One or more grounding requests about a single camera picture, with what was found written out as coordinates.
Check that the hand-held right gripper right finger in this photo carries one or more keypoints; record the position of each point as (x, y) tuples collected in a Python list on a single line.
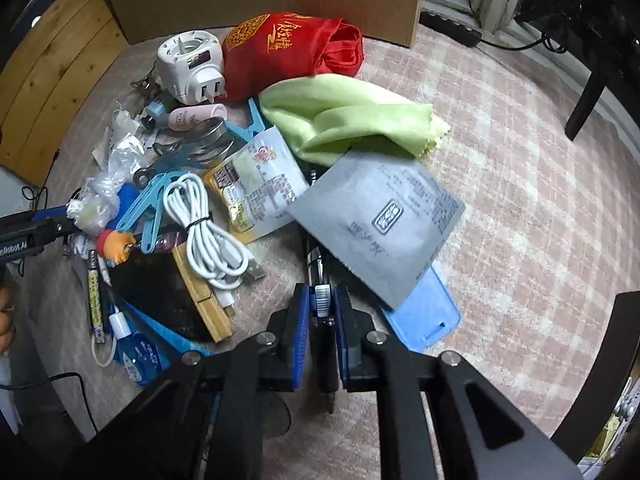
[(342, 335)]

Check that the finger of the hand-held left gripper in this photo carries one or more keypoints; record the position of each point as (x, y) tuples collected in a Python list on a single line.
[(55, 222)]

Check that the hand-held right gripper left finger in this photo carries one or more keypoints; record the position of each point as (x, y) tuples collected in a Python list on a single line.
[(300, 330)]

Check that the black pen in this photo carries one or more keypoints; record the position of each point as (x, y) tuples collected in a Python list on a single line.
[(316, 270)]

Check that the person's left hand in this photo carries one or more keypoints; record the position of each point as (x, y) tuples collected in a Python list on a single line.
[(6, 325)]

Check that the crumpled clear plastic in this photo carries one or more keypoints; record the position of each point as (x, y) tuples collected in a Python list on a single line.
[(95, 207)]

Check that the blue card holder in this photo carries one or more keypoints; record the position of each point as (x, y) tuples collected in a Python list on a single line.
[(425, 320)]

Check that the yellow printed stick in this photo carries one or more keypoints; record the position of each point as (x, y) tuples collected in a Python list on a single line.
[(95, 300)]

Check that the light blue clothes clip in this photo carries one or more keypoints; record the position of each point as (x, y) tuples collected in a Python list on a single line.
[(145, 210)]

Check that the wooden clip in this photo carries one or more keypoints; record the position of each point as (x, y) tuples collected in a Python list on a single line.
[(205, 300)]

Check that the black pouch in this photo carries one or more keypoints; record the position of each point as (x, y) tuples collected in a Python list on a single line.
[(150, 290)]

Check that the small white adapter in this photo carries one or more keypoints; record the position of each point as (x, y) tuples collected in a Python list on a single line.
[(120, 324)]

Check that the grey foil sachet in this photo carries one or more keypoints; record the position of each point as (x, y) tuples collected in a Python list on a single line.
[(385, 220)]

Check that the printed snack sachet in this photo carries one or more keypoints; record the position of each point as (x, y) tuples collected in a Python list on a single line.
[(265, 185)]

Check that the small blue liquid bottle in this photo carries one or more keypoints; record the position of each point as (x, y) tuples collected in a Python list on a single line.
[(137, 357)]

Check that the pink bottle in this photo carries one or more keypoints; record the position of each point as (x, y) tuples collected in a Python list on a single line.
[(195, 116)]

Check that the round metal tin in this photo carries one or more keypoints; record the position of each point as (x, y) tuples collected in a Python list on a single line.
[(220, 132)]

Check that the white plug adapter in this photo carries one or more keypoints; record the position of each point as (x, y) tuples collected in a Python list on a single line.
[(185, 65)]

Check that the light blue hanger clip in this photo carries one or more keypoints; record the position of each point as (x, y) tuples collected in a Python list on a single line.
[(256, 117)]

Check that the light green cloth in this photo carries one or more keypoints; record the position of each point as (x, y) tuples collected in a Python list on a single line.
[(345, 115)]

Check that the red cloth bag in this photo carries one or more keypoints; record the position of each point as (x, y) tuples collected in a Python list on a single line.
[(290, 55)]

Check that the black power strip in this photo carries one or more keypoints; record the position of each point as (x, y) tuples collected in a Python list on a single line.
[(450, 25)]

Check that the black tripod leg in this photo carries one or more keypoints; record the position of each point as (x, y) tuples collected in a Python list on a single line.
[(587, 100)]

